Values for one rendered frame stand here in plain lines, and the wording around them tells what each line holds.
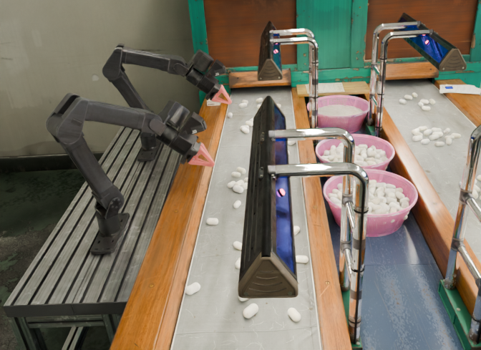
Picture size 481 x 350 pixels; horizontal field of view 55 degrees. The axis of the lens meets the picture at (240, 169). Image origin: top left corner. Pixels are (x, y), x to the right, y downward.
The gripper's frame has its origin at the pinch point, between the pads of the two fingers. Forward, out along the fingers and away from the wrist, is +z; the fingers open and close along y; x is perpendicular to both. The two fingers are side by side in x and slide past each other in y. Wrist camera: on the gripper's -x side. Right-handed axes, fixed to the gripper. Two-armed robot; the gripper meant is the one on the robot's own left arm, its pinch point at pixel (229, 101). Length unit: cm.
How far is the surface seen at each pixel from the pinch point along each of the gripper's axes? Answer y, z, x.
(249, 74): 38.8, 5.2, -3.9
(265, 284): -132, -1, -27
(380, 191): -56, 44, -24
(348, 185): -95, 16, -32
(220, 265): -88, 10, 7
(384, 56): -14, 31, -51
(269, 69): -35.2, -1.5, -28.1
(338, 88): 32, 41, -26
